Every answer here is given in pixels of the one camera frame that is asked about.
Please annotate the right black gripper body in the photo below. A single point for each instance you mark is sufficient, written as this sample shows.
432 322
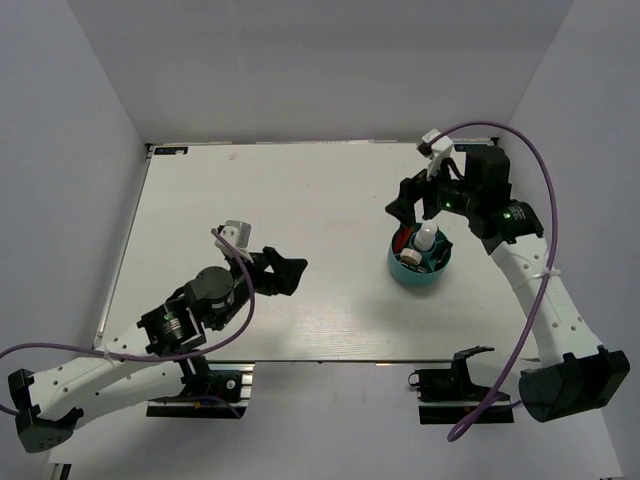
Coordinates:
439 193

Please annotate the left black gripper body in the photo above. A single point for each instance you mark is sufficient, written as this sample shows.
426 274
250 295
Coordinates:
277 280

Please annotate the black squeeze tube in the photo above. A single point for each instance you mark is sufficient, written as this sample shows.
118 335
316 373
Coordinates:
442 254

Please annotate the white lotion bottle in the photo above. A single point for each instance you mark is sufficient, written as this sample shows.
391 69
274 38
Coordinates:
426 236

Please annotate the red lip gloss tube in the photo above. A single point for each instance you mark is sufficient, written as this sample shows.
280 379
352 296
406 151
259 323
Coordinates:
401 239

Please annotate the clear eyeshadow palette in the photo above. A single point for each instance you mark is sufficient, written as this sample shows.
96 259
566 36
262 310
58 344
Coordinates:
419 269

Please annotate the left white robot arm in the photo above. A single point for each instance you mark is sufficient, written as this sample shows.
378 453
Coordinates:
161 357

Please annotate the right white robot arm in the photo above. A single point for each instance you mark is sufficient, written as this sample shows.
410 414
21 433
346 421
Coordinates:
577 372

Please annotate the teal round organizer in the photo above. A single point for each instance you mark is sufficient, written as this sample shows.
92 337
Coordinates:
407 278

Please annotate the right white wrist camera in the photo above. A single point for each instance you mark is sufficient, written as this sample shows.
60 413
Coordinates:
435 147

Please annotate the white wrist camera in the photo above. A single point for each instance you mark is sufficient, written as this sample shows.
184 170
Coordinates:
435 147
232 237

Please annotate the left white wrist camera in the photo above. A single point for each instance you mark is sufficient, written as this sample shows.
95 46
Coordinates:
232 237

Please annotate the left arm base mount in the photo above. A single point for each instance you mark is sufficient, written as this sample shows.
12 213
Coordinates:
223 395

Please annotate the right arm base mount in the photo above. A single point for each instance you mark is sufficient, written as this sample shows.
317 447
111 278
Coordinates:
445 390

